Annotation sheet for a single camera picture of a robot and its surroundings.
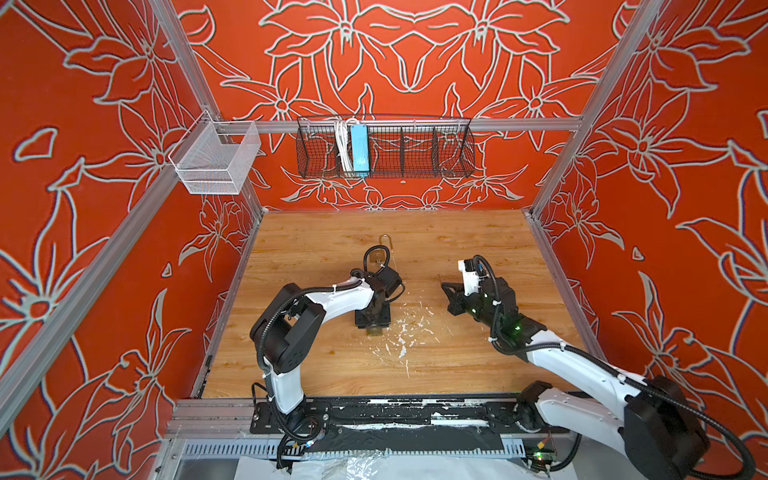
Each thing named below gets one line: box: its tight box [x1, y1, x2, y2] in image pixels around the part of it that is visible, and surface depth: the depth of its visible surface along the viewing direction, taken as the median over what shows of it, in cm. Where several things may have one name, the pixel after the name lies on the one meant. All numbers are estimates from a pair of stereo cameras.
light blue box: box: [351, 124, 369, 175], surface depth 92 cm
